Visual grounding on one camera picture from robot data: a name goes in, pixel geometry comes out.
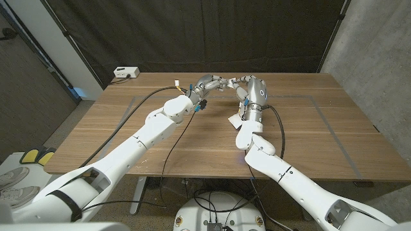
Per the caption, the black backdrop curtain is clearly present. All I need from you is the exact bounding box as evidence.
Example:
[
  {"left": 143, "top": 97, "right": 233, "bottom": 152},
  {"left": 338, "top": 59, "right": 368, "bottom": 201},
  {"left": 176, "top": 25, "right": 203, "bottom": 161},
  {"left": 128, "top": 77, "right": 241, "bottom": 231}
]
[{"left": 44, "top": 0, "right": 351, "bottom": 89}]

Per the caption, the white table leg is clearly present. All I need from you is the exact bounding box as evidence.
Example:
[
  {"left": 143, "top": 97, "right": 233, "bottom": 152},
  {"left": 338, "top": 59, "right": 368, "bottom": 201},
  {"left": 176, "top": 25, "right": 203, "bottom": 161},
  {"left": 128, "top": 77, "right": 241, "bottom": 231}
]
[{"left": 129, "top": 176, "right": 148, "bottom": 215}]

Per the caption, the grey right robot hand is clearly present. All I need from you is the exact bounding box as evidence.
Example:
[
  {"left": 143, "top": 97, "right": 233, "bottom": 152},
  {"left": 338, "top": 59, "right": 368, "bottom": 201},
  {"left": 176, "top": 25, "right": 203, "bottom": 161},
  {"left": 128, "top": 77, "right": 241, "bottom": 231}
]
[{"left": 228, "top": 74, "right": 268, "bottom": 123}]

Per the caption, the yellow black foot pedal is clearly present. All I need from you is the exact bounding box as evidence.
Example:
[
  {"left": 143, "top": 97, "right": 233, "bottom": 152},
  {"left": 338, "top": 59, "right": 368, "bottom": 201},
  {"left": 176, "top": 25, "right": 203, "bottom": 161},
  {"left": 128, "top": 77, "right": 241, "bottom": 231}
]
[
  {"left": 37, "top": 147, "right": 57, "bottom": 167},
  {"left": 19, "top": 148, "right": 41, "bottom": 165}
]

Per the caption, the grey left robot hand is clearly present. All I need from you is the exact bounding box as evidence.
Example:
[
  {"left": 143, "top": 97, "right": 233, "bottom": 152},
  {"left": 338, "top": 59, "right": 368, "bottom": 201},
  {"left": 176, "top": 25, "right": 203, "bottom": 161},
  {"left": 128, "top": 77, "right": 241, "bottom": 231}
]
[{"left": 186, "top": 74, "right": 231, "bottom": 105}]

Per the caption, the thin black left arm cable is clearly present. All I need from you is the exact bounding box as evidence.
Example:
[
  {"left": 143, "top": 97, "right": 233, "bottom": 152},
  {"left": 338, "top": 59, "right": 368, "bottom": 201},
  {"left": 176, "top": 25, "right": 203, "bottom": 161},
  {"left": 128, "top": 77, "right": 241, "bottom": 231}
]
[{"left": 80, "top": 110, "right": 197, "bottom": 212}]

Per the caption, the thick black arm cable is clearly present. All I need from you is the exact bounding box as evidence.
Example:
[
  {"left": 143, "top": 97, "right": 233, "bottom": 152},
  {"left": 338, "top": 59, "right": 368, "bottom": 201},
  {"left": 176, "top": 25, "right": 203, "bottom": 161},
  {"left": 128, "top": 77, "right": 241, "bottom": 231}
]
[
  {"left": 192, "top": 105, "right": 286, "bottom": 214},
  {"left": 78, "top": 85, "right": 188, "bottom": 168}
]

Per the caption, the grey tape outline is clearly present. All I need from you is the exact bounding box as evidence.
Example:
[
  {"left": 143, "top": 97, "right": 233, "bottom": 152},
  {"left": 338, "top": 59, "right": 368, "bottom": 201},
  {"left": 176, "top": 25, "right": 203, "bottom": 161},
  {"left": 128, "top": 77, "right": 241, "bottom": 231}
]
[{"left": 96, "top": 94, "right": 363, "bottom": 180}]

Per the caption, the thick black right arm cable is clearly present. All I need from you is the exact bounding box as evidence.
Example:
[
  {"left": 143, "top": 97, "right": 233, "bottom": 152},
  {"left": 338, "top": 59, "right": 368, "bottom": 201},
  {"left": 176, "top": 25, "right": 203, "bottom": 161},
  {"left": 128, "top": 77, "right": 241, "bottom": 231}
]
[{"left": 192, "top": 105, "right": 286, "bottom": 214}]

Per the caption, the yellow new driver bumper sticker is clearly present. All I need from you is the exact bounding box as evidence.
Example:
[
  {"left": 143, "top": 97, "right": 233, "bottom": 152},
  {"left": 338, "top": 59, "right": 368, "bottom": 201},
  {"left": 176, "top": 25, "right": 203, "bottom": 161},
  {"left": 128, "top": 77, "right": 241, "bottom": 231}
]
[{"left": 224, "top": 78, "right": 244, "bottom": 130}]

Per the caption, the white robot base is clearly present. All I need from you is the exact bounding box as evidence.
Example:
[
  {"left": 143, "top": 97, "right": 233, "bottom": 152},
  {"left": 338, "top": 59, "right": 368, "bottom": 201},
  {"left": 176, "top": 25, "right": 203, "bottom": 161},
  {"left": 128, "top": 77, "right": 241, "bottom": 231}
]
[{"left": 172, "top": 191, "right": 267, "bottom": 231}]

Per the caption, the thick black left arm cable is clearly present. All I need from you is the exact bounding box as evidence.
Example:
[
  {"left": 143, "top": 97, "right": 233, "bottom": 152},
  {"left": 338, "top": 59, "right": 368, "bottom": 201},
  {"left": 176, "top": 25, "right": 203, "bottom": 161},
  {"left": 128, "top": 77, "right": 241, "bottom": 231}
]
[{"left": 78, "top": 85, "right": 188, "bottom": 168}]

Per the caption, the white power outlet box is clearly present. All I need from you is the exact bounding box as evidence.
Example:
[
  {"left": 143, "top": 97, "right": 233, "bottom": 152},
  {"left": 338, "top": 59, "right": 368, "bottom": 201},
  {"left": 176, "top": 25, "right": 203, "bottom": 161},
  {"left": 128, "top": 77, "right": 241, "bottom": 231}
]
[{"left": 113, "top": 66, "right": 141, "bottom": 79}]

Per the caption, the grey table leg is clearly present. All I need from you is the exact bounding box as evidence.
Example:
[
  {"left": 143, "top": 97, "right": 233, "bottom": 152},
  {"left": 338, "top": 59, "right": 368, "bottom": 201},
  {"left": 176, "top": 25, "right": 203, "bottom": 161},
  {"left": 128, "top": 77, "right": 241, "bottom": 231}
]
[{"left": 300, "top": 205, "right": 314, "bottom": 221}]

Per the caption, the black backdrop stand pole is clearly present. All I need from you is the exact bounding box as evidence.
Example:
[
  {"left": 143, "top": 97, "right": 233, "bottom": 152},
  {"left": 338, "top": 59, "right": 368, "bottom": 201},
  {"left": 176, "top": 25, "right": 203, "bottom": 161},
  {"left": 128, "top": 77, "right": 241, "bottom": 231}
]
[
  {"left": 40, "top": 0, "right": 105, "bottom": 90},
  {"left": 317, "top": 0, "right": 351, "bottom": 73}
]

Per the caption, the black wall rail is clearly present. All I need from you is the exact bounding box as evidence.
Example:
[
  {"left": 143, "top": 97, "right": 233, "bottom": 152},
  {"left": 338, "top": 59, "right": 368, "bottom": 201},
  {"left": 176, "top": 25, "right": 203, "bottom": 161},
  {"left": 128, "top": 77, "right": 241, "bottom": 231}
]
[{"left": 0, "top": 3, "right": 83, "bottom": 105}]

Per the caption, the black round fan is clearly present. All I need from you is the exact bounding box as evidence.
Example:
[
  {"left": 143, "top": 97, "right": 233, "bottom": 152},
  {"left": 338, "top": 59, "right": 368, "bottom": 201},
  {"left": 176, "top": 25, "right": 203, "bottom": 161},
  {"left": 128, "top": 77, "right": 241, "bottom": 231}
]
[{"left": 146, "top": 176, "right": 166, "bottom": 190}]

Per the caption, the white platform box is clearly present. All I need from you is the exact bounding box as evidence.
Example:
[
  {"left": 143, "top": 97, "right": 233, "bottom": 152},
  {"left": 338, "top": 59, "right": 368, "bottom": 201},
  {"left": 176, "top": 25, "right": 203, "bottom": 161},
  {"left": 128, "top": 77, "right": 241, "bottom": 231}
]
[{"left": 0, "top": 151, "right": 65, "bottom": 212}]

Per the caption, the grey sneaker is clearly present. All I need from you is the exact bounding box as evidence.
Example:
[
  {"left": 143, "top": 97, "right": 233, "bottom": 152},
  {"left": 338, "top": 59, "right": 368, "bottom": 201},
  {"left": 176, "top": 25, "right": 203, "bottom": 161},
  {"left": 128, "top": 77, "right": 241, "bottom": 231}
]
[
  {"left": 0, "top": 166, "right": 30, "bottom": 191},
  {"left": 0, "top": 185, "right": 41, "bottom": 210}
]

